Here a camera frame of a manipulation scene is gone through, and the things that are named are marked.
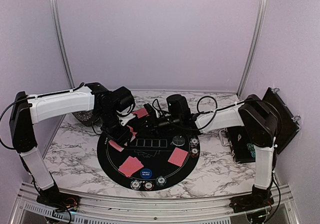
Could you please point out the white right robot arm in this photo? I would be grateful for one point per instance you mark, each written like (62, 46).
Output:
(229, 116)

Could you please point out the red playing card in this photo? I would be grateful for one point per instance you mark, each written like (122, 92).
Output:
(138, 168)
(178, 157)
(130, 164)
(132, 132)
(142, 112)

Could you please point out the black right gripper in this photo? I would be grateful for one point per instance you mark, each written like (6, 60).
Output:
(152, 123)

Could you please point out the black floral patterned pouch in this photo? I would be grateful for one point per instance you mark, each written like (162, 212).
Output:
(85, 117)

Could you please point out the blue small blind button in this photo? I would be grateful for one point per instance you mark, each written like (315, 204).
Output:
(146, 174)

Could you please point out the round black poker mat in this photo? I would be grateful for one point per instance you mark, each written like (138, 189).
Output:
(153, 151)

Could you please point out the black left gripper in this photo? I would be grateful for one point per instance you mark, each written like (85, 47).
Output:
(120, 137)

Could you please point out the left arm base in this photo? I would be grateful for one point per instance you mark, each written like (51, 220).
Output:
(62, 201)

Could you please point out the red playing card deck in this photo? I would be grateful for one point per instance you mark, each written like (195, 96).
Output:
(115, 146)

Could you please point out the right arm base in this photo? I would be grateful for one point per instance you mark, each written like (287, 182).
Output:
(250, 202)

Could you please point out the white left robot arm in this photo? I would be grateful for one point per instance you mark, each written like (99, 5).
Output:
(28, 110)

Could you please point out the black poker chip case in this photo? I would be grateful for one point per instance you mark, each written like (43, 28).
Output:
(267, 121)

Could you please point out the black dealer button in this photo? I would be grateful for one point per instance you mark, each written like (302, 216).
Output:
(178, 141)

